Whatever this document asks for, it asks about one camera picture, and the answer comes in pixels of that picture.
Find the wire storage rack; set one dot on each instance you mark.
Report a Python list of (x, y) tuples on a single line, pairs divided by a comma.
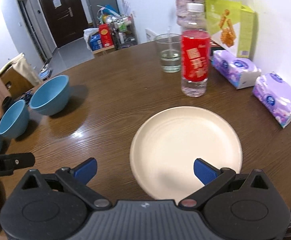
[(123, 32)]

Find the red carton box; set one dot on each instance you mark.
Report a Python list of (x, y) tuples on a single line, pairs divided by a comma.
[(106, 37)]

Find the blue carton box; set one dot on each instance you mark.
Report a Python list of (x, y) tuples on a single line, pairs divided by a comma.
[(95, 42)]

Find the purple tissue pack far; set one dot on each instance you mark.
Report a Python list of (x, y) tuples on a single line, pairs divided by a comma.
[(240, 72)]

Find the red label water bottle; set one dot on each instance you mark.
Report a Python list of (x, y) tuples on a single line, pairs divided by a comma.
[(195, 51)]

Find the purple tissue pack near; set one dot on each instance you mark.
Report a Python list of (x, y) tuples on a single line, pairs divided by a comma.
[(275, 94)]

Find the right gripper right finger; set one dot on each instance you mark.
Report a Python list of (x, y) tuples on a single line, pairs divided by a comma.
[(215, 181)]

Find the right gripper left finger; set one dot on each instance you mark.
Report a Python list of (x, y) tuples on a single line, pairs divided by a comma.
[(74, 181)]

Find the purple tissue pack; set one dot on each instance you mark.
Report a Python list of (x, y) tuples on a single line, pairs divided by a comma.
[(275, 94), (240, 72)]

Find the dark entrance door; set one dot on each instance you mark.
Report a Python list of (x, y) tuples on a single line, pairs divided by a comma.
[(66, 20)]

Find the drinking glass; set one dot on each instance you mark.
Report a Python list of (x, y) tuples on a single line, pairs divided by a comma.
[(168, 48)]

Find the black cup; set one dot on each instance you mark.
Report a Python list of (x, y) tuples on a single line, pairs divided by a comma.
[(7, 103)]

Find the green snack box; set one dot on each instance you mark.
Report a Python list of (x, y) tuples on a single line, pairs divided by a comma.
[(230, 25)]

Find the beige cloth on chair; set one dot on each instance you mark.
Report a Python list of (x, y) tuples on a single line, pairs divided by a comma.
[(22, 67)]

